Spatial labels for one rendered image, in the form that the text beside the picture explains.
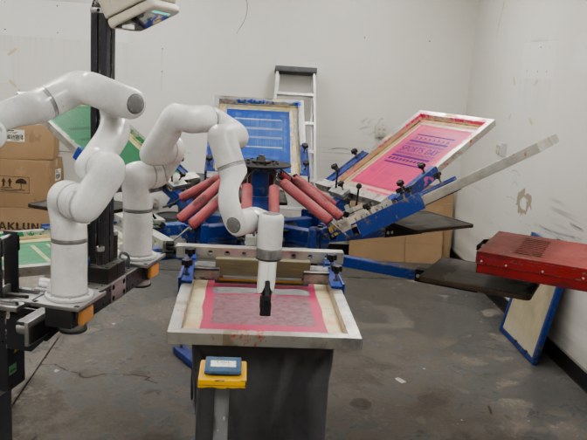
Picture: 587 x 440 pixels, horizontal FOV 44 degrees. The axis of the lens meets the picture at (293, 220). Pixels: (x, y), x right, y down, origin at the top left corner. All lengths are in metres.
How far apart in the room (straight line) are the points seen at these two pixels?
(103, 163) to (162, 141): 0.41
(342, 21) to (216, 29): 1.15
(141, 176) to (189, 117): 0.28
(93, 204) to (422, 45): 5.37
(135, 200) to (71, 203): 0.50
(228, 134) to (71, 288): 0.62
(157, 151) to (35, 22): 4.83
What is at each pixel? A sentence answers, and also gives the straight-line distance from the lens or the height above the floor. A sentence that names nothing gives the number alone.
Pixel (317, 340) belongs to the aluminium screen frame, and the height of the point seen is 0.98.
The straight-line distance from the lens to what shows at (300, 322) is 2.41.
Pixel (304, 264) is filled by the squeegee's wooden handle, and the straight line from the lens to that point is 2.74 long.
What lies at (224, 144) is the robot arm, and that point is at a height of 1.55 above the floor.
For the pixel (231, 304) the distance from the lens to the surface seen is 2.55.
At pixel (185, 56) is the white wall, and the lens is 6.79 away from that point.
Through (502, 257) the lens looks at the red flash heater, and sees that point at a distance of 2.96.
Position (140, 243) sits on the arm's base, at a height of 1.19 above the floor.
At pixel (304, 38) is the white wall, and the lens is 6.79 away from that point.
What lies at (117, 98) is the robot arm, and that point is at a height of 1.68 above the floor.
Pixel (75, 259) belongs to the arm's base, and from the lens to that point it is 1.98.
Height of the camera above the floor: 1.79
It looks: 12 degrees down
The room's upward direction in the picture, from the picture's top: 4 degrees clockwise
